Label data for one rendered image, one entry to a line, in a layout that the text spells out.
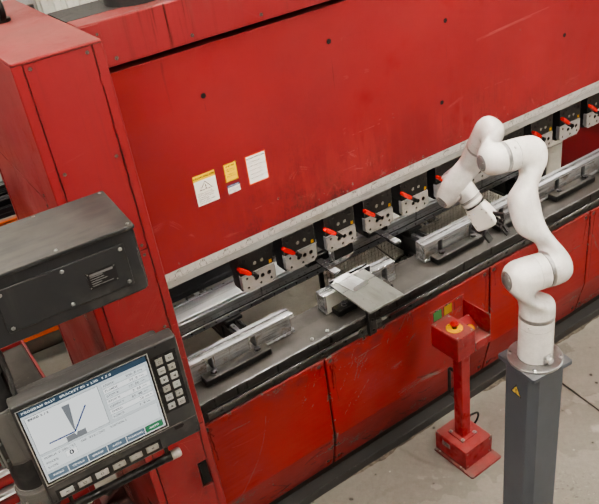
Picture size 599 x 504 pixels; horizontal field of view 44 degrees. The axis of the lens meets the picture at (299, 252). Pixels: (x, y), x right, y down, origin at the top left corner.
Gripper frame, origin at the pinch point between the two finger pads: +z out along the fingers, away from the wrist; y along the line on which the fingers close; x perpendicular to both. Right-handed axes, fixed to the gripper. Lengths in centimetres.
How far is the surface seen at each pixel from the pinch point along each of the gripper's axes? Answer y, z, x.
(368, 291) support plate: -50, -9, -28
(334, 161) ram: -25, -61, -21
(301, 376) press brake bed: -74, 1, -64
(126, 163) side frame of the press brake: -4, -100, -106
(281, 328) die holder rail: -72, -19, -58
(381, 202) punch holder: -37, -35, -3
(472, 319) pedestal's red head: -44, 32, 4
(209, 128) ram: -17, -97, -65
